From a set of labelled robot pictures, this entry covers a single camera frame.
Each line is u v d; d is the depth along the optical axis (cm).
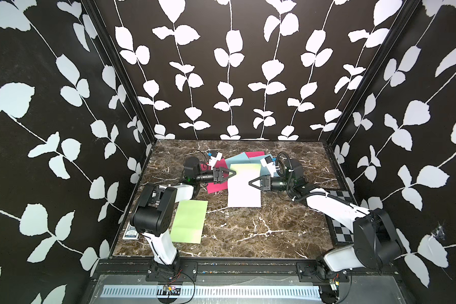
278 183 72
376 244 44
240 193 81
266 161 76
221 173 78
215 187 96
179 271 73
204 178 78
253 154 115
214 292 70
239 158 111
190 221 88
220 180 77
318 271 66
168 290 70
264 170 77
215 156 82
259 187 76
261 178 76
